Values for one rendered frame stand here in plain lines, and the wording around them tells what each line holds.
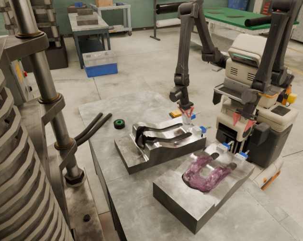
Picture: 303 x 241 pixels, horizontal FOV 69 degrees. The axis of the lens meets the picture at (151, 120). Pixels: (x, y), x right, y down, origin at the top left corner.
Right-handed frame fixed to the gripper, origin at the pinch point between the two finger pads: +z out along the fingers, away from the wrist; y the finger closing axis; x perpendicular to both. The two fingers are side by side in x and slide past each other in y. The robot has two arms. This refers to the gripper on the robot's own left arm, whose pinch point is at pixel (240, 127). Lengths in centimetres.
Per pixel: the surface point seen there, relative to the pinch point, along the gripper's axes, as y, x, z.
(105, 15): -618, 258, -75
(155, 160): -23, -31, 32
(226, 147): -1.0, -2.2, 13.5
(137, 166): -25, -41, 36
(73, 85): -326, 63, 79
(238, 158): 8.3, -4.0, 14.7
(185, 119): -30.5, -6.0, 9.9
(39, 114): -34, -92, 11
